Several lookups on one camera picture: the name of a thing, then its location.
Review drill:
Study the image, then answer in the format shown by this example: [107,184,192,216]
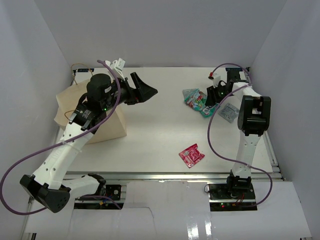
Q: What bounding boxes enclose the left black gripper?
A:
[102,72,158,111]

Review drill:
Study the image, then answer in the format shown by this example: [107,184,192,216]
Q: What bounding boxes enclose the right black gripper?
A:
[206,83,233,107]

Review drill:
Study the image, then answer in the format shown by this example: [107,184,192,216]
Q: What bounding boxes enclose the teal fruit candy bag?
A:
[182,88,217,118]

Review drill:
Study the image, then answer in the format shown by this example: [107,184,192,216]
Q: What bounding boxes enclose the silver grey sachet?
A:
[218,103,240,123]

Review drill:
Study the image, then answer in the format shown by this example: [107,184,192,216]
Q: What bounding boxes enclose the red snack packet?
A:
[178,143,205,169]

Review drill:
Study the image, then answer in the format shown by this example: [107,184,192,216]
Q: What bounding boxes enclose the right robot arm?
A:
[206,63,272,200]

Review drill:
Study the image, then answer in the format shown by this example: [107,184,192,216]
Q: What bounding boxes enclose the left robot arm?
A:
[20,72,158,213]

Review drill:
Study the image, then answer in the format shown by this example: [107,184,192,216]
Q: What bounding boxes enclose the beige paper bag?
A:
[54,67,127,144]

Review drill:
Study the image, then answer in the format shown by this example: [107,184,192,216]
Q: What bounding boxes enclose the blue table label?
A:
[76,68,95,73]
[225,67,243,72]

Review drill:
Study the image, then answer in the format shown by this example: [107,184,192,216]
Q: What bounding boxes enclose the left blue table label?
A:
[76,68,95,73]

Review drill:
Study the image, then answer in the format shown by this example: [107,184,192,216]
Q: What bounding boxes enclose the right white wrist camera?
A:
[208,72,221,88]

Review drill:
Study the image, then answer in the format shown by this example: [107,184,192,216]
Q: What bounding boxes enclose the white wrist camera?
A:
[104,58,126,80]
[208,72,221,88]

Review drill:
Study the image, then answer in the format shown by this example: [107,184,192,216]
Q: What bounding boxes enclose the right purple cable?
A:
[207,62,274,206]

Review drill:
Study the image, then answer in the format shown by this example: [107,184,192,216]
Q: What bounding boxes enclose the purple cable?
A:
[0,59,122,215]
[207,62,274,206]

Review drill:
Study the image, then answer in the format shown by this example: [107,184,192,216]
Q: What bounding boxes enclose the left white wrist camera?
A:
[104,58,126,80]

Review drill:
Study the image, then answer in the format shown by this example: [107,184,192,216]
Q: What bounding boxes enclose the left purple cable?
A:
[0,59,122,215]

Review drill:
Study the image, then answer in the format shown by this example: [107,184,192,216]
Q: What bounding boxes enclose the aluminium front rail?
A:
[63,172,282,181]

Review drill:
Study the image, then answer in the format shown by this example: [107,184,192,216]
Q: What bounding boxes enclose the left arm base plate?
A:
[74,183,123,210]

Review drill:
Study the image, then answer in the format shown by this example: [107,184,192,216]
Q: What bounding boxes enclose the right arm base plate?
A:
[203,183,258,212]

